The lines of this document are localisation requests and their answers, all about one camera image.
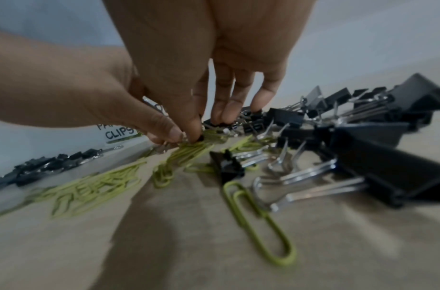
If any white labelled organizer tray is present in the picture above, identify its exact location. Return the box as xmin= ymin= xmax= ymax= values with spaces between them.
xmin=0 ymin=96 xmax=167 ymax=223

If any single green paper clip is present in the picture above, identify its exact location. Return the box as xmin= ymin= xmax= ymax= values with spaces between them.
xmin=221 ymin=181 xmax=298 ymax=268

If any person's left hand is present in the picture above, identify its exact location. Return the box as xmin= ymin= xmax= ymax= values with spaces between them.
xmin=0 ymin=28 xmax=187 ymax=146

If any pile of black binder clips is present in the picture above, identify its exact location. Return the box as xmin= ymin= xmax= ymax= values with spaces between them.
xmin=202 ymin=72 xmax=440 ymax=159

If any person's right hand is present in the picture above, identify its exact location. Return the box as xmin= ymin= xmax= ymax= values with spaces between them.
xmin=102 ymin=0 xmax=318 ymax=143

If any small black binder clip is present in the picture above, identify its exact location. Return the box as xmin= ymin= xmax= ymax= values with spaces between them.
xmin=209 ymin=149 xmax=264 ymax=185

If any large black binder clip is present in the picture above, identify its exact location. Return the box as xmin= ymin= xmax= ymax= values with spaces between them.
xmin=251 ymin=124 xmax=440 ymax=213

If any pile of green paper clips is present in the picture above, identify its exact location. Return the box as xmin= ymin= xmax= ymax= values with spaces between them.
xmin=148 ymin=132 xmax=268 ymax=190

